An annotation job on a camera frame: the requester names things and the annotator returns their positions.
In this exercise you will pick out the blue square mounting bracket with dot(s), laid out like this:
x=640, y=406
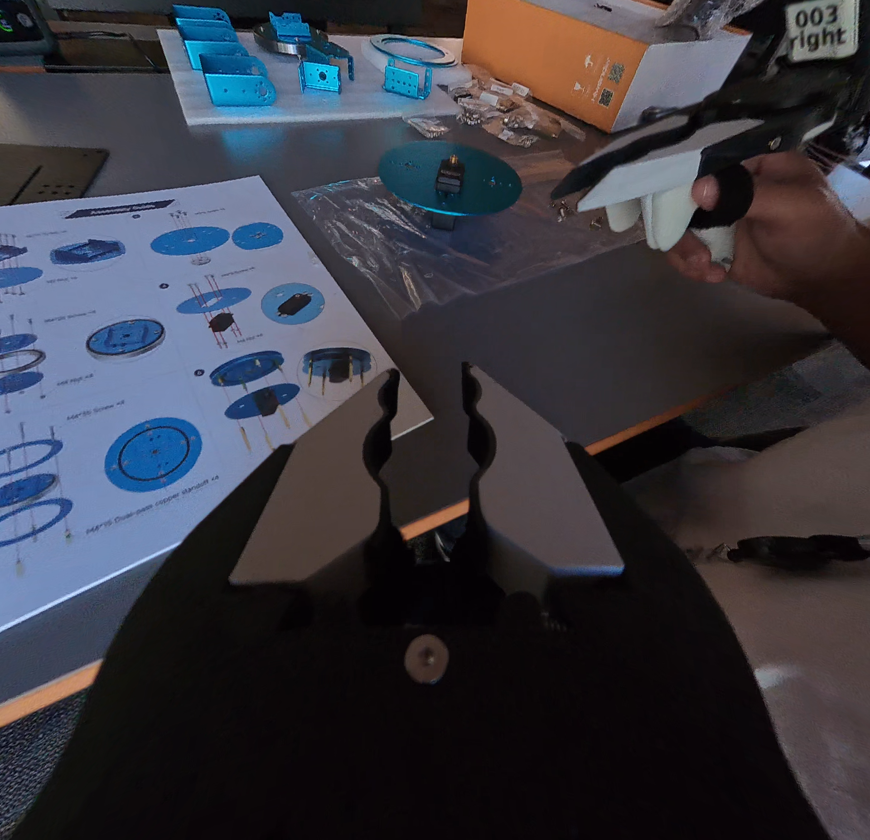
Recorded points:
x=289, y=27

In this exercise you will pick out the grey power station with display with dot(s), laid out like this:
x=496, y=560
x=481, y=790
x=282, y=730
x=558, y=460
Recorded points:
x=20, y=24

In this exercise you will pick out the large clear plastic bag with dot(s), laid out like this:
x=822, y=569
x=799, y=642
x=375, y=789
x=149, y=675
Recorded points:
x=408, y=255

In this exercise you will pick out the small white foam block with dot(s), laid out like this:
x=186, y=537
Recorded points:
x=462, y=78

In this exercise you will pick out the person's right forearm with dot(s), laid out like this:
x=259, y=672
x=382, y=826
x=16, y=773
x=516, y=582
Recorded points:
x=849, y=309

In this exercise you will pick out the wide blue U bracket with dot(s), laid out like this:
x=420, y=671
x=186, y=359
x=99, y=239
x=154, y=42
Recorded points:
x=408, y=82

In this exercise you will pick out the blue round metal plate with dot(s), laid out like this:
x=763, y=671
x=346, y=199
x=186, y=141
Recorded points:
x=408, y=173

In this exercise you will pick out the grey desk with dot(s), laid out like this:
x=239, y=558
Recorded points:
x=612, y=350

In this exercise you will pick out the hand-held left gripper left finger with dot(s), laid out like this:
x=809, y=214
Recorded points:
x=312, y=513

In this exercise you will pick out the person's right hand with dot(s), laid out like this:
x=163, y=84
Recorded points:
x=788, y=228

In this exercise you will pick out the scatter of small screws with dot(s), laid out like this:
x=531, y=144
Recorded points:
x=567, y=209

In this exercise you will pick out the person's white shirt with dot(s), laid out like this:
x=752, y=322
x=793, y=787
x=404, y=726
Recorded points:
x=781, y=649

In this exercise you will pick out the white instruction manual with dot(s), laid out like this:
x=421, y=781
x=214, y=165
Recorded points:
x=170, y=309

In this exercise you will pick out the orange and white cardboard box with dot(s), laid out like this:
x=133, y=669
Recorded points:
x=544, y=58

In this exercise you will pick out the pile of small screw bags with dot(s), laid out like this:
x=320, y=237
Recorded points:
x=516, y=122

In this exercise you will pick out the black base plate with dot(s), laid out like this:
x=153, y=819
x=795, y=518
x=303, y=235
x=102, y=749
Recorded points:
x=47, y=173

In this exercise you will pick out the white foam sheet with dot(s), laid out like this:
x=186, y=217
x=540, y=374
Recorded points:
x=285, y=109

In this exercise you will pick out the dark blue U bracket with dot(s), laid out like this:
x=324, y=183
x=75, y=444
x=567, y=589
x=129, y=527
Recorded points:
x=333, y=54

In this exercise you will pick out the row of blue long brackets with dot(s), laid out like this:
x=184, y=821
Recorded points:
x=231, y=82

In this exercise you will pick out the round bearing with blue bracket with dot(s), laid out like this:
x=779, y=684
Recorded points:
x=268, y=41

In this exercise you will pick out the black servo motor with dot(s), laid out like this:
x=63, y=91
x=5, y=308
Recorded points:
x=447, y=177

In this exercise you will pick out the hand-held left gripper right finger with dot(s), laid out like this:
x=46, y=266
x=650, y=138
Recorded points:
x=544, y=507

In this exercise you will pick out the bag of long screws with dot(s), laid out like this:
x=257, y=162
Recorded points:
x=428, y=126

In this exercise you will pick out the small blue servo bracket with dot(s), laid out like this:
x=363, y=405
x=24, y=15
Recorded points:
x=319, y=78

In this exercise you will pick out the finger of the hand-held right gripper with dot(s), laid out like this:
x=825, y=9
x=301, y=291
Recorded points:
x=632, y=146
x=652, y=173

